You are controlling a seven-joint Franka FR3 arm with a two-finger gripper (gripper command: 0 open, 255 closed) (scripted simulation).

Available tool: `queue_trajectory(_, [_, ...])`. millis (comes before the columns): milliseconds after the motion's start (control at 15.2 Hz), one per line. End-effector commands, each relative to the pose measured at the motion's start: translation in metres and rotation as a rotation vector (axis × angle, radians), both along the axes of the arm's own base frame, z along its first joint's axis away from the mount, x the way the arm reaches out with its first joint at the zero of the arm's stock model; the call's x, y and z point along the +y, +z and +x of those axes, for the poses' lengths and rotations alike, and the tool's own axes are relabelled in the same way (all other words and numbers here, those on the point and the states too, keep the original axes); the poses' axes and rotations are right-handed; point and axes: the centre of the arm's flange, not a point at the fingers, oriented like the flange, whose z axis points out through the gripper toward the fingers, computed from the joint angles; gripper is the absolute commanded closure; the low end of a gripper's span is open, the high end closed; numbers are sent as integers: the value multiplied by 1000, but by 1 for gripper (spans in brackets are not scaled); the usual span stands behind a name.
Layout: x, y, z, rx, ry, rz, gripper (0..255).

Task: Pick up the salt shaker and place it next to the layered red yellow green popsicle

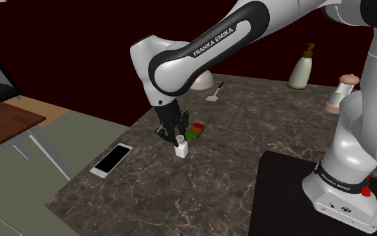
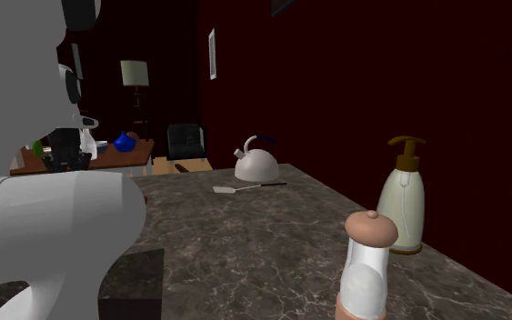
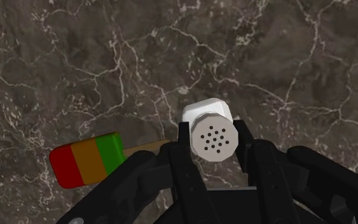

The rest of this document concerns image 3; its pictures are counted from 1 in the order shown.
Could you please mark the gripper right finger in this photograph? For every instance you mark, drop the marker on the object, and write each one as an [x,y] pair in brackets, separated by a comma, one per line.
[274,173]

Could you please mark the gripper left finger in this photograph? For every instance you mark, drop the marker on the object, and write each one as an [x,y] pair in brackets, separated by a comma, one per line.
[181,173]

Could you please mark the white salt shaker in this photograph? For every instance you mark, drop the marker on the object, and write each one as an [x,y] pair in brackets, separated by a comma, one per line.
[211,130]

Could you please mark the red orange green ice lolly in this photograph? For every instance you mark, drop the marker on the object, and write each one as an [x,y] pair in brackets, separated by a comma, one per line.
[87,161]

